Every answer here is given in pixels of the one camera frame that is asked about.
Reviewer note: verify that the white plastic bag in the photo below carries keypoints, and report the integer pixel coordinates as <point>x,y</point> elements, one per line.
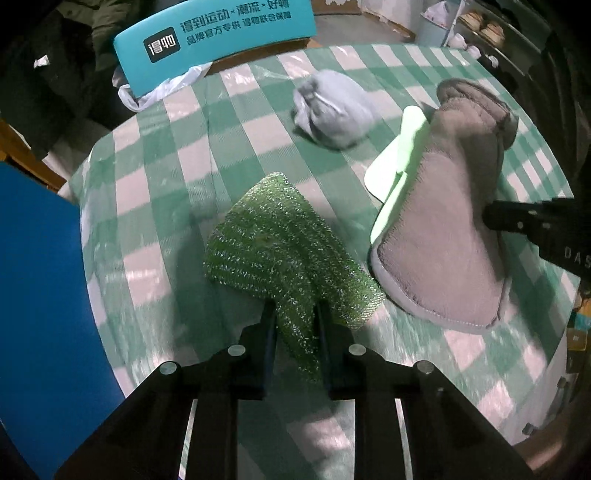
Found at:
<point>152,94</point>

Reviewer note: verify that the teal shoe box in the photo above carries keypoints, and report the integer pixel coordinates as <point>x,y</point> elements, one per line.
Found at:
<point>207,37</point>

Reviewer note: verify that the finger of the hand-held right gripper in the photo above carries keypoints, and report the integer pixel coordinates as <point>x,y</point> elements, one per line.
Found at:
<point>508,217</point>

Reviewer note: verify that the grey shoe rack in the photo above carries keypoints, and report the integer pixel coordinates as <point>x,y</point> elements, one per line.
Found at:
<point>503,41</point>

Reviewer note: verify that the light green insole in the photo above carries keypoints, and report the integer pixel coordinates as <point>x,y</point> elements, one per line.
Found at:
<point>392,170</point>

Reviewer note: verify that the group of shoes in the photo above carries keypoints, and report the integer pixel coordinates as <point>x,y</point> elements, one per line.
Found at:
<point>482,27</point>

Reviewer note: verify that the cardboard box with blue outside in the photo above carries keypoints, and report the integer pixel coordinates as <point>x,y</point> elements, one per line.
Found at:
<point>46,300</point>

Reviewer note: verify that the green glittery scouring cloth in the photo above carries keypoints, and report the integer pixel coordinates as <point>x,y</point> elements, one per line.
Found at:
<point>277,240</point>

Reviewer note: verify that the pink plastic bag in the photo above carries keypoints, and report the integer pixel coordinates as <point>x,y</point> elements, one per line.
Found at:
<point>434,11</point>

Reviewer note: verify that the grey plush slipper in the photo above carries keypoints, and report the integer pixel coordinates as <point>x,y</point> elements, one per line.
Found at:
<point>443,230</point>

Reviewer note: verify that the dark green jacket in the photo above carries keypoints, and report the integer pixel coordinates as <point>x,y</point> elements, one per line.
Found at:
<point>60,92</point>

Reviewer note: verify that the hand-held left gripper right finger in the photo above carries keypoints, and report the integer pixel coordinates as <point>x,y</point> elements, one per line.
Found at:
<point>334,364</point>

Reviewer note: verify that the light blue sock ball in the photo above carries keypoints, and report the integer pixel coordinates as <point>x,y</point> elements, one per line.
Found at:
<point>337,110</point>

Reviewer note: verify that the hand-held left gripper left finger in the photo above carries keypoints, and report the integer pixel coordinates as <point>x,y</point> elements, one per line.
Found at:
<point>270,332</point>

